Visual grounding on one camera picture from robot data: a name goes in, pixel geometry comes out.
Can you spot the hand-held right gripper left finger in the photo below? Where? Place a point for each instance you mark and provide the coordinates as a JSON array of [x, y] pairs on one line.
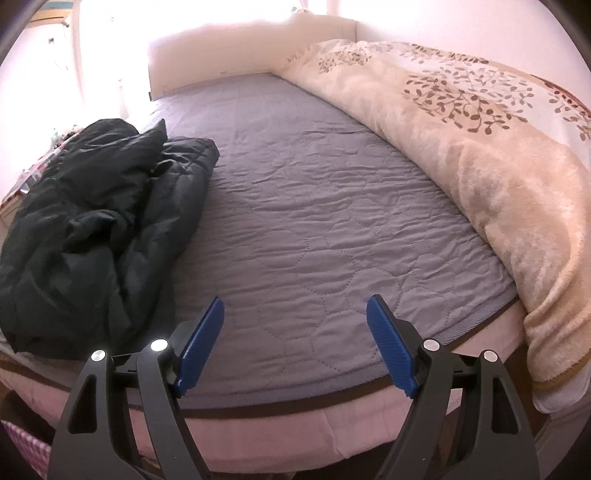
[[201, 341]]

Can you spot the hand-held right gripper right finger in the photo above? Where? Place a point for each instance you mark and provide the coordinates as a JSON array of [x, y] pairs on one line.
[[388, 346]]

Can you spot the dark green quilted jacket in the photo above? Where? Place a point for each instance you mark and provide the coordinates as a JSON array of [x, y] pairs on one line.
[[92, 230]]

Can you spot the grey quilted bed cover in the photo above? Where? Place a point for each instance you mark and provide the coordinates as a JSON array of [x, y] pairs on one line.
[[300, 207]]

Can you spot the pink patterned garment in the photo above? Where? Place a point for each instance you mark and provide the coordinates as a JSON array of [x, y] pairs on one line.
[[18, 445]]

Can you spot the beige leaf-print blanket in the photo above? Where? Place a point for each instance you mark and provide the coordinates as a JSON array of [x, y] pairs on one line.
[[461, 138]]

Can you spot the white headboard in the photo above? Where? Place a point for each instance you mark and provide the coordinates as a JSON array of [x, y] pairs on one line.
[[240, 50]]

